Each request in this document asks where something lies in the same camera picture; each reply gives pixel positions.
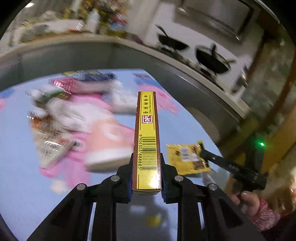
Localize steel range hood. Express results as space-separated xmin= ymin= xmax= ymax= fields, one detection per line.
xmin=176 ymin=0 xmax=259 ymax=41

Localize blue cartoon pig tablecloth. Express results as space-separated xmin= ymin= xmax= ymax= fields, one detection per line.
xmin=1 ymin=69 xmax=221 ymax=240

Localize right hand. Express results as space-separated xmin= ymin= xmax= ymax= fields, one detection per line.
xmin=229 ymin=191 xmax=260 ymax=216

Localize yellow brown carton box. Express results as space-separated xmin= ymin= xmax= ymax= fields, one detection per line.
xmin=132 ymin=91 xmax=162 ymax=195

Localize black wok with lid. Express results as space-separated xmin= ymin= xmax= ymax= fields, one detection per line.
xmin=195 ymin=43 xmax=237 ymax=74

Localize grey kitchen cabinets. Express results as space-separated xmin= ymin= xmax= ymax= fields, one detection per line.
xmin=1 ymin=35 xmax=248 ymax=149

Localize black frying pan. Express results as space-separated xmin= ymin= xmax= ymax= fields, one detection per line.
xmin=156 ymin=25 xmax=190 ymax=51

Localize yellow snack wrapper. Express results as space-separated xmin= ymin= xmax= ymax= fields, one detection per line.
xmin=166 ymin=141 xmax=211 ymax=175

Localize pile of snack wrappers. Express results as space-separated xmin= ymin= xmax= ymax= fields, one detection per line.
xmin=29 ymin=74 xmax=137 ymax=172

